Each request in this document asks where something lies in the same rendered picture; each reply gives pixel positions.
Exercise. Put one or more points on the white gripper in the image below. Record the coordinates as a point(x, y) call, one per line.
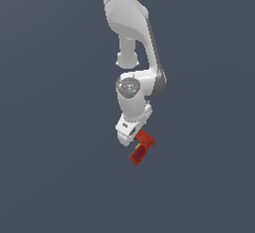
point(127, 130)

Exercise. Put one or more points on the red L-shaped block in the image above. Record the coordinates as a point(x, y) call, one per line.
point(143, 144)

